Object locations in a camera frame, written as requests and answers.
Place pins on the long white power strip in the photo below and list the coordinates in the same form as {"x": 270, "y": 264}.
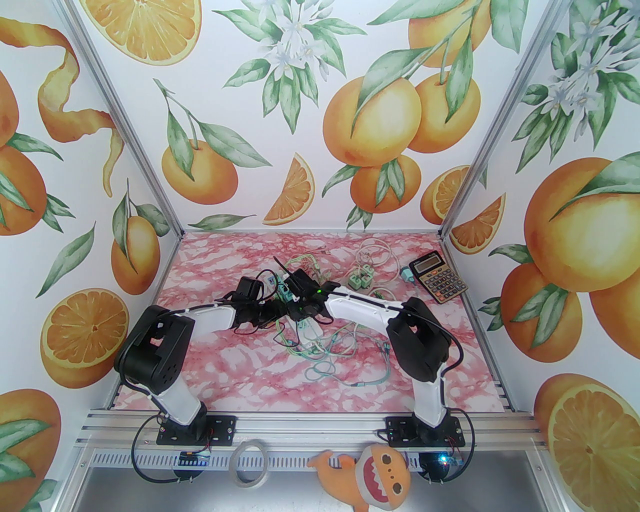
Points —
{"x": 311, "y": 332}

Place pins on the green cube adapter plug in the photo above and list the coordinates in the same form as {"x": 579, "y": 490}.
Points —
{"x": 356, "y": 281}
{"x": 369, "y": 272}

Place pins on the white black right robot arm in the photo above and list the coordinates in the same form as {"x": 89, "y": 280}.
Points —
{"x": 427, "y": 395}

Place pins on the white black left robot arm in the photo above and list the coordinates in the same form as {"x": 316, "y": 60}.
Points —
{"x": 175, "y": 395}

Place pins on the teal power plug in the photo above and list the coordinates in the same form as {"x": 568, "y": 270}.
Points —
{"x": 407, "y": 275}

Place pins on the pink marble pattern mat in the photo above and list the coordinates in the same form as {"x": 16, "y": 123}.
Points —
{"x": 350, "y": 400}

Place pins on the black gold calculator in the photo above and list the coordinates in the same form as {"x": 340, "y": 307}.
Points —
{"x": 440, "y": 277}

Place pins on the clear tape roll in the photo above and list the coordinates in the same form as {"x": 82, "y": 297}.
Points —
{"x": 250, "y": 443}

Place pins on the orange shark plush toy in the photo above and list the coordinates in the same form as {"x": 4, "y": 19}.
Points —
{"x": 385, "y": 475}

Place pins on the grey metal tray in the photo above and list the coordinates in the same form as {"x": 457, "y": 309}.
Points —
{"x": 150, "y": 495}

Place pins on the aluminium back frame rail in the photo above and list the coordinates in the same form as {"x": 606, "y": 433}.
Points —
{"x": 310, "y": 232}

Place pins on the aluminium frame rail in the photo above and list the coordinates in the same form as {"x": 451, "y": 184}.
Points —
{"x": 310, "y": 425}
{"x": 310, "y": 232}

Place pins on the aluminium front frame rail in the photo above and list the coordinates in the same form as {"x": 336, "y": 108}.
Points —
{"x": 310, "y": 425}

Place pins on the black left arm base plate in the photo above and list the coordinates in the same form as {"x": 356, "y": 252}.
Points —
{"x": 225, "y": 430}

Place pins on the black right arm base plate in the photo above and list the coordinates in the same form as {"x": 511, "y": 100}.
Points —
{"x": 400, "y": 432}

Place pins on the aluminium left frame post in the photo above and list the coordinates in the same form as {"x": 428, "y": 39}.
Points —
{"x": 127, "y": 125}

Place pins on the aluminium frame post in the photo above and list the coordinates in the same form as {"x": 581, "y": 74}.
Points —
{"x": 127, "y": 125}
{"x": 493, "y": 125}

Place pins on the aluminium right frame post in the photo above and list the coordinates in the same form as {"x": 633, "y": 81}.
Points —
{"x": 493, "y": 125}

